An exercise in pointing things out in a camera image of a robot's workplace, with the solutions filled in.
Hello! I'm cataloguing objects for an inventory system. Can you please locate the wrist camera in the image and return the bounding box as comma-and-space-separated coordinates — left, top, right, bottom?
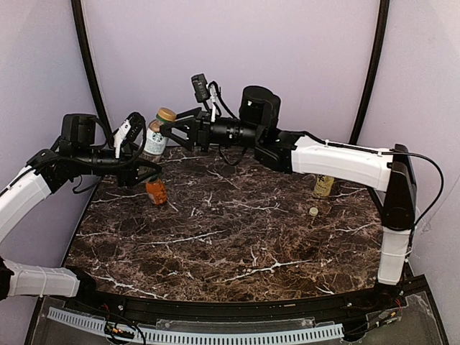
114, 112, 144, 159
191, 73, 221, 121

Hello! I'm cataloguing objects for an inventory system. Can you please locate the right black frame post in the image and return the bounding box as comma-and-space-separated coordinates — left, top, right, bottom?
349, 0, 390, 145

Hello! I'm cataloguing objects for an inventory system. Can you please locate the left black frame post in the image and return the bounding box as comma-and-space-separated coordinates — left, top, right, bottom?
70, 0, 111, 129

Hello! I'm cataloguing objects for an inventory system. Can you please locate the brown coffee bottle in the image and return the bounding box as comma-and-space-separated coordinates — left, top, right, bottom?
143, 107, 177, 163

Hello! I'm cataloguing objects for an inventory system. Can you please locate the yellow tea bottle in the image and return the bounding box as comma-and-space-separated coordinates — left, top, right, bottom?
313, 175, 334, 198

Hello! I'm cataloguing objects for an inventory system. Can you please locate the orange juice bottle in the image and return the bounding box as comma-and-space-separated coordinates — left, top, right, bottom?
146, 177, 167, 206

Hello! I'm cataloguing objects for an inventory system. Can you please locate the pale yellow bottle cap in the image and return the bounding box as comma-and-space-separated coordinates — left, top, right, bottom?
308, 207, 318, 216

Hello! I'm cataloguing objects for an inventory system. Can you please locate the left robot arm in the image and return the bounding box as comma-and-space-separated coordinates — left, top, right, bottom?
1, 112, 162, 299

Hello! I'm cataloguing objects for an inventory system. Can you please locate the black front rail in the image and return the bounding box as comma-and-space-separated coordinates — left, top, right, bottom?
64, 276, 428, 335

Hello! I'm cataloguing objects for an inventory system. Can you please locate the black frame post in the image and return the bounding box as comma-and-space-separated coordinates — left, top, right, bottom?
349, 0, 390, 145
70, 0, 111, 129

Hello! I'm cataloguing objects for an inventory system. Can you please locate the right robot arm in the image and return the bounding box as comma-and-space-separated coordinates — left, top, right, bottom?
160, 86, 422, 285

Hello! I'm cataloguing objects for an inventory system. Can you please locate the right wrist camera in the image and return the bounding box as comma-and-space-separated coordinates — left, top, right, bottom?
191, 73, 221, 121

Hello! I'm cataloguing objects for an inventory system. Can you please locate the white cable tray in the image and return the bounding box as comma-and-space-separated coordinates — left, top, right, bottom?
47, 306, 344, 345

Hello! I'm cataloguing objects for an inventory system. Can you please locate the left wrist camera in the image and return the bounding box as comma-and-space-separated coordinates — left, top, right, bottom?
114, 112, 144, 159

